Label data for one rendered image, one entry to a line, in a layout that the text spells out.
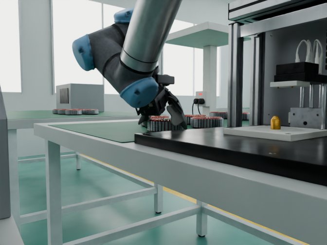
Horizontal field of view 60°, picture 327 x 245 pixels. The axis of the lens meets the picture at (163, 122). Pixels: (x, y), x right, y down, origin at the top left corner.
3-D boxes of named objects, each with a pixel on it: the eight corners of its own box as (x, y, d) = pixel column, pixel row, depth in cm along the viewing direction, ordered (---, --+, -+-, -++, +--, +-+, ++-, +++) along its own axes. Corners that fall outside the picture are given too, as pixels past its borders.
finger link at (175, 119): (179, 139, 79) (157, 115, 78) (187, 127, 84) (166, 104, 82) (187, 135, 77) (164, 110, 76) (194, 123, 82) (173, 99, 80)
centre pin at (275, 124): (277, 129, 57) (277, 116, 57) (268, 129, 59) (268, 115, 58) (282, 129, 58) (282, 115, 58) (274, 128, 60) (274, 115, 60)
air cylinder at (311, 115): (321, 132, 63) (322, 107, 62) (289, 130, 69) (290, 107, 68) (332, 131, 66) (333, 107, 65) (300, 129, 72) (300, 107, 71)
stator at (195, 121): (192, 126, 104) (192, 115, 104) (224, 126, 102) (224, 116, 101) (188, 129, 94) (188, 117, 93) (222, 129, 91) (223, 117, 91)
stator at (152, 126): (173, 133, 78) (173, 120, 78) (140, 131, 84) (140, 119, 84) (190, 130, 88) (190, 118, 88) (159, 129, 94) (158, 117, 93)
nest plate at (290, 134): (290, 141, 48) (290, 134, 48) (223, 133, 60) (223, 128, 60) (330, 135, 57) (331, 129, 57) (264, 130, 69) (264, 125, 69)
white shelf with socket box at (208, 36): (207, 121, 131) (208, 20, 128) (160, 118, 160) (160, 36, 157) (253, 119, 151) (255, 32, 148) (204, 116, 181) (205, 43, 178)
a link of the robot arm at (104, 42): (92, 63, 58) (136, 43, 62) (65, 33, 62) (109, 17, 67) (97, 89, 64) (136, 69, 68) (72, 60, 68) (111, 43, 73)
